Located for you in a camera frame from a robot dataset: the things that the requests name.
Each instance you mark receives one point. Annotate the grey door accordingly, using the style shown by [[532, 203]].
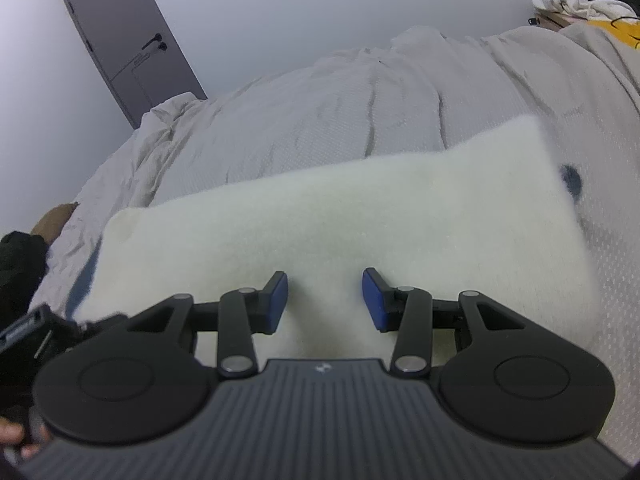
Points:
[[130, 40]]

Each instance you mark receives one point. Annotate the dark cloth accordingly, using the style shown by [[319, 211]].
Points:
[[20, 270]]

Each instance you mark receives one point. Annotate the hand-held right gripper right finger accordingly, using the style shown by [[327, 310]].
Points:
[[375, 305]]

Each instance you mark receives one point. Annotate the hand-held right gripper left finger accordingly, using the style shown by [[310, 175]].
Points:
[[277, 305]]

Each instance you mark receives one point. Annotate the cardboard box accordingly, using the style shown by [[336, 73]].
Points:
[[552, 19]]

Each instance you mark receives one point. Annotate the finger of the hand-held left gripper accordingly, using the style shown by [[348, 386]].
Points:
[[102, 324]]

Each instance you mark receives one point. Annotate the grey dotted bed blanket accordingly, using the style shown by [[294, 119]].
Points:
[[375, 95]]

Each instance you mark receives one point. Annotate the person's left hand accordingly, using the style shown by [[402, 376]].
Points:
[[20, 435]]

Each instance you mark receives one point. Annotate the brown pillow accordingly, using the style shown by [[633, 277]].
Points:
[[52, 220]]

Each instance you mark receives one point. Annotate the cream sweater with blue stripes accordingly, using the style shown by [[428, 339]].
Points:
[[350, 230]]

